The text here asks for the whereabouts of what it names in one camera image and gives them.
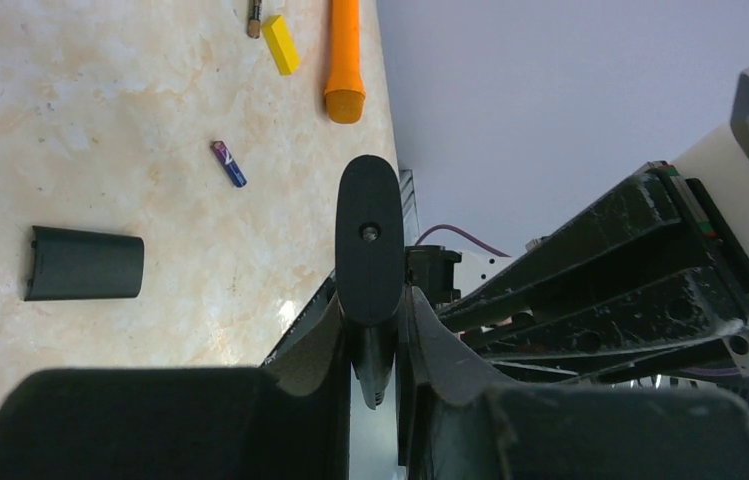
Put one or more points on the yellow rectangular block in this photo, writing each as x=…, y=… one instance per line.
x=281, y=45

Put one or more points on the orange toy microphone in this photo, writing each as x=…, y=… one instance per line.
x=344, y=92

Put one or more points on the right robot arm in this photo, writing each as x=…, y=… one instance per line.
x=721, y=160

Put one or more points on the black battery cover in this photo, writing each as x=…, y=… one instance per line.
x=82, y=265

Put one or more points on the green gold battery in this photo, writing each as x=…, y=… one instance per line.
x=254, y=19

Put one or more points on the purple blue battery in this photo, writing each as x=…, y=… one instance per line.
x=228, y=163

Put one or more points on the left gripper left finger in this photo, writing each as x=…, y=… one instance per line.
x=288, y=419

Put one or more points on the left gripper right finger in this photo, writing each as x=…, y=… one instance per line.
x=460, y=418

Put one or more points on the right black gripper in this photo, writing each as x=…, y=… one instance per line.
x=650, y=279

